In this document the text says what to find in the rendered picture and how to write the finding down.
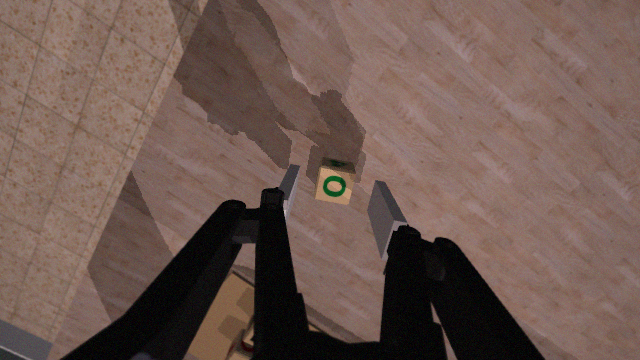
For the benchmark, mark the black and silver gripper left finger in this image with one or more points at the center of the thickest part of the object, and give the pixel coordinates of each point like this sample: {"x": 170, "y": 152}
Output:
{"x": 162, "y": 323}

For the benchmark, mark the tan square mat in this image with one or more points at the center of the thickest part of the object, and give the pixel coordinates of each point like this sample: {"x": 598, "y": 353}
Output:
{"x": 229, "y": 313}

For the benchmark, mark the tan block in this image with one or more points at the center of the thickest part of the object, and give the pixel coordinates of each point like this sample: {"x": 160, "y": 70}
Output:
{"x": 334, "y": 181}
{"x": 239, "y": 350}
{"x": 248, "y": 336}

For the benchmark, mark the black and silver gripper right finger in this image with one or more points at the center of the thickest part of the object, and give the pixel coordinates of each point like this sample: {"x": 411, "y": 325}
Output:
{"x": 476, "y": 323}

